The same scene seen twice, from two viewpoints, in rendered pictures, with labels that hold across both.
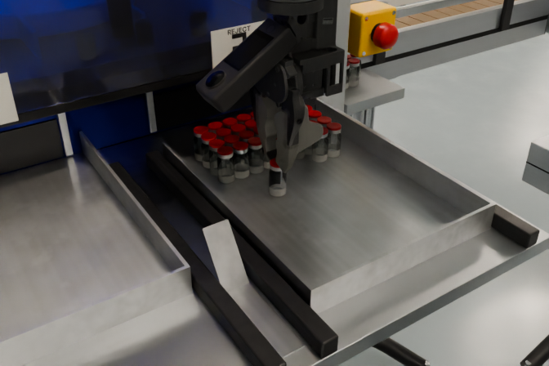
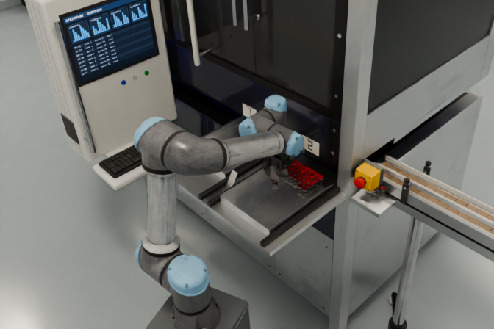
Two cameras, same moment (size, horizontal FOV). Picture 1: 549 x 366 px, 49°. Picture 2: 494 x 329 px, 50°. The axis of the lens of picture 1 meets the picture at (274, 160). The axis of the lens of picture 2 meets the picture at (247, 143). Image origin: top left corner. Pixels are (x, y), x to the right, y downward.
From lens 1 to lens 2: 179 cm
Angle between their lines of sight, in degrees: 67
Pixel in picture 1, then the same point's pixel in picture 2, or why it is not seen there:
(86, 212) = not seen: hidden behind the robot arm
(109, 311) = not seen: hidden behind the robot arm
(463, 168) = not seen: outside the picture
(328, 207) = (270, 200)
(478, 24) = (477, 236)
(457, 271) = (245, 229)
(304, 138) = (273, 176)
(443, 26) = (448, 217)
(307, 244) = (249, 197)
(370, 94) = (365, 203)
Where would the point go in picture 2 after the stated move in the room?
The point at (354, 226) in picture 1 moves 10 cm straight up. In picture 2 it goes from (261, 206) to (259, 186)
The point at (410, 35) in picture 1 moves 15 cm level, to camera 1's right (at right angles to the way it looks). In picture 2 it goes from (425, 205) to (445, 236)
